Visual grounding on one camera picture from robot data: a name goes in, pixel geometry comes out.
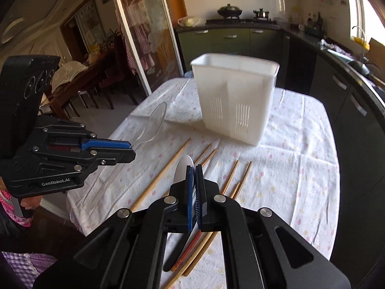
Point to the plain light wooden chopstick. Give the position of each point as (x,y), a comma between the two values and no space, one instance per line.
(152,185)

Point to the black wok with lid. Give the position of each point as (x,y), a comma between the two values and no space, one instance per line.
(229,11)

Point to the red-handled wooden chopstick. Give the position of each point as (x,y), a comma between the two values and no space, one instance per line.
(183,248)

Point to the red checked apron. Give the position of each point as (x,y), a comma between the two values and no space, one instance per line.
(139,20)

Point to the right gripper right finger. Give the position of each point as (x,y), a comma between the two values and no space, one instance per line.
(260,249)

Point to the floral white tablecloth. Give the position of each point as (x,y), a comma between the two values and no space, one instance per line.
(295,170)

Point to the white plastic spoon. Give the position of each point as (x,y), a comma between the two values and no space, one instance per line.
(184,168)

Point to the clear plastic spoon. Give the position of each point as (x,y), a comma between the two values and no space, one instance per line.
(152,126)

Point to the glass sliding door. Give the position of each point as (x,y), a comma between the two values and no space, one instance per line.
(150,42)

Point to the white plastic bag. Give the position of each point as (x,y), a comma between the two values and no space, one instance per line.
(191,21)

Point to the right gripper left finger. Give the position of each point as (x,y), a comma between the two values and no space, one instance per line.
(126,250)

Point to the white plastic utensil holder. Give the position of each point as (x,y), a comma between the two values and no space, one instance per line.
(235,94)

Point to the person's left hand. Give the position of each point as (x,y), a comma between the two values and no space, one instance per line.
(31,203)

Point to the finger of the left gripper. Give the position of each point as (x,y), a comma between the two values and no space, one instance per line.
(114,157)
(105,144)

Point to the ridged-tip wooden chopstick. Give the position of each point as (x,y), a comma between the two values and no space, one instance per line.
(229,178)

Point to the green lower kitchen cabinets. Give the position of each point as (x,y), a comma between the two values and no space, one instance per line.
(354,106)

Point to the long brown wooden chopstick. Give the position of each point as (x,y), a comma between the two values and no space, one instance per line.
(194,257)

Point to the pale-handled wooden chopstick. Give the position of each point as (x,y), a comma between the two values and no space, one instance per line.
(196,161)

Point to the chrome kitchen faucet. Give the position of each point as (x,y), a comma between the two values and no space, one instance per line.
(359,37)

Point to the dark wooden dining chair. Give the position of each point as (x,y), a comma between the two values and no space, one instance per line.
(106,71)

